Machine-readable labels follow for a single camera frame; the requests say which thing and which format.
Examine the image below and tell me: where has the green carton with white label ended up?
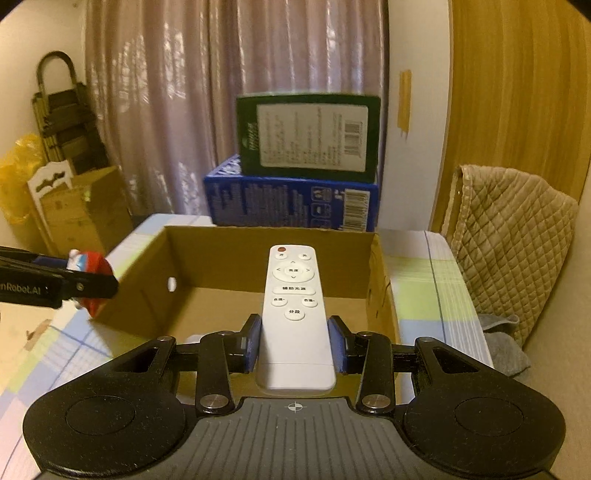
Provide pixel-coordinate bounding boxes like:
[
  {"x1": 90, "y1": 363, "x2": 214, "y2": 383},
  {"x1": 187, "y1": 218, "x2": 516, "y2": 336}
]
[{"x1": 235, "y1": 92, "x2": 382, "y2": 185}]

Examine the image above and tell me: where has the black folding step ladder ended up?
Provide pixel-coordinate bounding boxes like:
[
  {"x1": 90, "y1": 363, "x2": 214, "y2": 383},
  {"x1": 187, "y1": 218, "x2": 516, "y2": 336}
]
[{"x1": 31, "y1": 52, "x2": 112, "y2": 171}]

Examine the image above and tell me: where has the white cutout cardboard piece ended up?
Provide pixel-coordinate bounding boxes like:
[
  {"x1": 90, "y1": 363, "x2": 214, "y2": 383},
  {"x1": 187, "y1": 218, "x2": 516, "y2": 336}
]
[{"x1": 27, "y1": 159, "x2": 77, "y2": 199}]

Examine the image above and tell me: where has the yellow tape strip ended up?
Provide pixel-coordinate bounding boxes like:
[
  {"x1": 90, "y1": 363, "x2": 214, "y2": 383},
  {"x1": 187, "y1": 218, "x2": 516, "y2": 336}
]
[{"x1": 397, "y1": 69, "x2": 413, "y2": 134}]

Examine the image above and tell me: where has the brown cardboard box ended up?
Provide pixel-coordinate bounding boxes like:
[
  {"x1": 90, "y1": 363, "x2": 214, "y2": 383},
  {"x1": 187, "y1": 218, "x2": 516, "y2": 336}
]
[{"x1": 28, "y1": 166, "x2": 134, "y2": 257}]

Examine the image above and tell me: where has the yellow plastic bag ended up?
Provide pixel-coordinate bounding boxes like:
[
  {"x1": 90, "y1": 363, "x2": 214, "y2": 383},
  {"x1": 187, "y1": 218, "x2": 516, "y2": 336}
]
[{"x1": 0, "y1": 134, "x2": 47, "y2": 227}]

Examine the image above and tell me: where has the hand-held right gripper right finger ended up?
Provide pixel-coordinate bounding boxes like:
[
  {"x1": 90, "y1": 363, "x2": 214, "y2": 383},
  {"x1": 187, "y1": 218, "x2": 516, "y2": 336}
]
[{"x1": 327, "y1": 316, "x2": 485, "y2": 412}]

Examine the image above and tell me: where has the beige quilted cloth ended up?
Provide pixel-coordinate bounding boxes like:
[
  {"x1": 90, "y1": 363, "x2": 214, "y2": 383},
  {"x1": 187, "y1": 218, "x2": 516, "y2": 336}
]
[{"x1": 441, "y1": 164, "x2": 580, "y2": 347}]

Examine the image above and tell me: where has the grey cloth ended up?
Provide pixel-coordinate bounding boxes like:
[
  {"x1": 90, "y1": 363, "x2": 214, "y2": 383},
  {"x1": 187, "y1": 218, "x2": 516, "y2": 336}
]
[{"x1": 478, "y1": 314, "x2": 532, "y2": 379}]

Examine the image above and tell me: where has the red blue cartoon cat toy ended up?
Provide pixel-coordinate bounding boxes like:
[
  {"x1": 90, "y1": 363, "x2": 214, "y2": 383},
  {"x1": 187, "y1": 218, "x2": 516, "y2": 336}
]
[{"x1": 67, "y1": 249, "x2": 115, "y2": 319}]

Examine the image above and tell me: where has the wooden door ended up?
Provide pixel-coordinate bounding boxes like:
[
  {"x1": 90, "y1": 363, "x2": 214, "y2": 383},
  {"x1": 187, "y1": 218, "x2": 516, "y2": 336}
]
[{"x1": 431, "y1": 0, "x2": 591, "y2": 232}]

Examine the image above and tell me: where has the blue carton with barcode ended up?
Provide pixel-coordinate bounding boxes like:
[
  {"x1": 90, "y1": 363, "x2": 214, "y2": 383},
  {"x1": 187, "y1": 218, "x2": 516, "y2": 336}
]
[{"x1": 204, "y1": 154, "x2": 380, "y2": 232}]

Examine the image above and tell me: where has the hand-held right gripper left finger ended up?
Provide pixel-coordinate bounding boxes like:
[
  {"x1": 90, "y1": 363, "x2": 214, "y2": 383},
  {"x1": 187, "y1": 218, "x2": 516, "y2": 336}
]
[{"x1": 111, "y1": 314, "x2": 263, "y2": 414}]

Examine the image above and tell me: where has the white remote control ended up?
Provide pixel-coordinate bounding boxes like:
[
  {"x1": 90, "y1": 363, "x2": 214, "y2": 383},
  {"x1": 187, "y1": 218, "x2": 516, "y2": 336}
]
[{"x1": 255, "y1": 244, "x2": 337, "y2": 397}]

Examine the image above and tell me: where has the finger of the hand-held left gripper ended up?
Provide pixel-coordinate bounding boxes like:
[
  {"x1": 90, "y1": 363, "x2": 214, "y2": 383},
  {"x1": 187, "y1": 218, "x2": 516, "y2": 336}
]
[
  {"x1": 0, "y1": 246, "x2": 71, "y2": 271},
  {"x1": 0, "y1": 260, "x2": 119, "y2": 302}
]

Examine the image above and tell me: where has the pale pink curtain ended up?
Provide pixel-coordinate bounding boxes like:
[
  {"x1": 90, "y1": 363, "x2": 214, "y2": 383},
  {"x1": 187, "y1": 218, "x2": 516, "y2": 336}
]
[{"x1": 83, "y1": 0, "x2": 393, "y2": 217}]

